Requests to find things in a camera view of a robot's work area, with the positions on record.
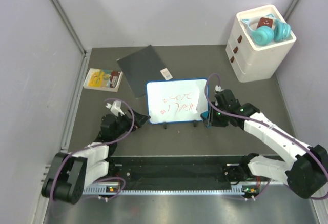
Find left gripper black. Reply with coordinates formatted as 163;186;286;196
112;107;150;139

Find blue whiteboard eraser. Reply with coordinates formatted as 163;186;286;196
200;111;211;128

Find blue framed whiteboard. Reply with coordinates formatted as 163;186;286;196
146;78;209;124

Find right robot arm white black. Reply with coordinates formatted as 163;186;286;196
203;86;327;199

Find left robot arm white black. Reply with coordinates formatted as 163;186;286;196
41;110;150;204

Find dark grey notebook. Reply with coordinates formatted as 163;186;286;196
117;45;173;98

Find yellow picture book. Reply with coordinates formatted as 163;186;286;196
83;68;124;92

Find teal headphones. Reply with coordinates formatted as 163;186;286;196
241;16;292;46

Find brown square toy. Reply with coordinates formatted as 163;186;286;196
257;17;273;28

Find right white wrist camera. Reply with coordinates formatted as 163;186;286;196
215;85;223;92

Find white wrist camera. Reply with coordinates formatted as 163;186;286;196
105;100;125;117
215;85;223;92

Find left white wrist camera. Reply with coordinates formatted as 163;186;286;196
105;100;125;117

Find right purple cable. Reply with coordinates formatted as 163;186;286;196
206;74;328;199

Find purple cable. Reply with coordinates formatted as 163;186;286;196
206;74;328;199
50;98;135;201

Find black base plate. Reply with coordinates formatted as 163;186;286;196
87;154;270;190

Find grey slotted cable duct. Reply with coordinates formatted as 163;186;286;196
83;185;259;196

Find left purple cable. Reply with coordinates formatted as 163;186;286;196
50;98;135;201

